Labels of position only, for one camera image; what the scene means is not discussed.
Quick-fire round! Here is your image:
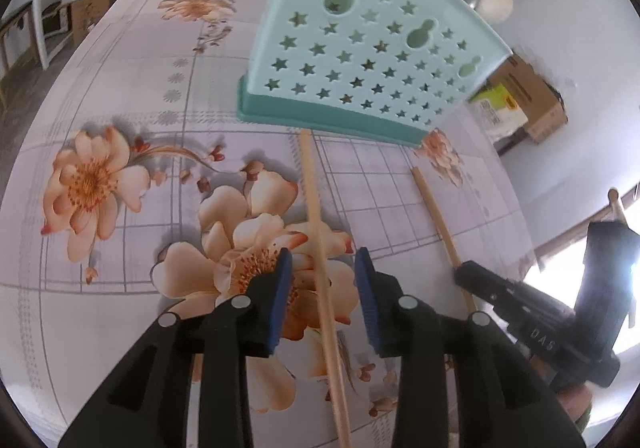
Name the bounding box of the person's right hand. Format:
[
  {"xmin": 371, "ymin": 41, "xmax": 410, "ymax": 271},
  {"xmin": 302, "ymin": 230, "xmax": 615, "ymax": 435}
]
[{"xmin": 552, "ymin": 384, "xmax": 594, "ymax": 421}]

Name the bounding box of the brown cardboard box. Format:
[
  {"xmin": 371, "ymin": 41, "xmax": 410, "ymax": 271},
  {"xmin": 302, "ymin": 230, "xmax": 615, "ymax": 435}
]
[{"xmin": 487, "ymin": 53, "xmax": 568, "ymax": 145}]

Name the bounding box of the white side table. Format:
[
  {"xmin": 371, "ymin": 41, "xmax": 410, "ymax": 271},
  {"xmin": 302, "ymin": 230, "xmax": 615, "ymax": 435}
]
[{"xmin": 30, "ymin": 0, "xmax": 281, "ymax": 72}]

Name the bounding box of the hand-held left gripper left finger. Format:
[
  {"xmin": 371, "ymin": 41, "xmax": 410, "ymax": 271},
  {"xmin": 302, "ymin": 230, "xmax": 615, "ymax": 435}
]
[{"xmin": 57, "ymin": 248, "xmax": 294, "ymax": 448}]

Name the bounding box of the single wooden chopstick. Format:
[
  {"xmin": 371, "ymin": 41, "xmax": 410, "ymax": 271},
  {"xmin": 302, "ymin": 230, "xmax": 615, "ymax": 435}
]
[
  {"xmin": 411, "ymin": 167, "xmax": 478, "ymax": 316},
  {"xmin": 299, "ymin": 131, "xmax": 353, "ymax": 448}
]

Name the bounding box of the light wooden chair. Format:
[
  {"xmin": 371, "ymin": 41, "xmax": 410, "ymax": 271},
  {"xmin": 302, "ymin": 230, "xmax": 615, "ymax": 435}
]
[{"xmin": 607, "ymin": 187, "xmax": 640, "ymax": 229}]

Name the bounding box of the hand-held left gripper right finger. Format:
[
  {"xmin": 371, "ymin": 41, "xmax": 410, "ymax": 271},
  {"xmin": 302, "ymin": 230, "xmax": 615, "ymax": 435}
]
[{"xmin": 354, "ymin": 247, "xmax": 586, "ymax": 448}]

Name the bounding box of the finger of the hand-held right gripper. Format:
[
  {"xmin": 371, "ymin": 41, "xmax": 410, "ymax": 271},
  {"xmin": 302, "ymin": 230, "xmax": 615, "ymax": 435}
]
[{"xmin": 452, "ymin": 261, "xmax": 526, "ymax": 326}]

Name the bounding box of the white and green rice bag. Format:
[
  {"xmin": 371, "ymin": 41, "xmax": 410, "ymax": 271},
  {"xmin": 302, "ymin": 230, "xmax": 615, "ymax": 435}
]
[{"xmin": 470, "ymin": 82, "xmax": 531, "ymax": 141}]

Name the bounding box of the cream plastic ladle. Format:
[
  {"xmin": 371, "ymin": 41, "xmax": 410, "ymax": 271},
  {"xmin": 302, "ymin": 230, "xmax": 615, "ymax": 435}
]
[{"xmin": 470, "ymin": 0, "xmax": 514, "ymax": 24}]

